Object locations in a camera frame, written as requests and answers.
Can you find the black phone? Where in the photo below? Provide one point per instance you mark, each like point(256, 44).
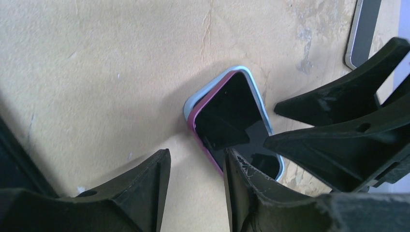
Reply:
point(230, 109)
point(362, 31)

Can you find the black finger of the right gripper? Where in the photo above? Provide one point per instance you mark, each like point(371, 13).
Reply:
point(349, 97)
point(347, 156)

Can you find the light blue phone case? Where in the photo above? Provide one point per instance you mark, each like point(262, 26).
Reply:
point(256, 96)

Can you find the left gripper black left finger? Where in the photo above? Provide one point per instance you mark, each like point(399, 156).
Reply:
point(131, 202)

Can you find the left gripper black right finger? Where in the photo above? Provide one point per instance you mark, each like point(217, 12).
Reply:
point(258, 203)

